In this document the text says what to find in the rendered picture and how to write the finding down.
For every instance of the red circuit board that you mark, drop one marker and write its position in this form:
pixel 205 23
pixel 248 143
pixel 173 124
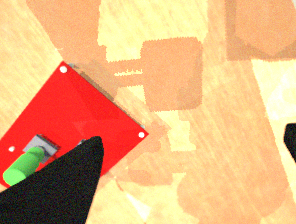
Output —
pixel 64 113

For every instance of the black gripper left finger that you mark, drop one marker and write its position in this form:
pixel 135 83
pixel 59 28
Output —
pixel 61 192

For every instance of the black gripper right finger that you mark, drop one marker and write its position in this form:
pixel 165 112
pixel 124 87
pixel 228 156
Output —
pixel 289 139

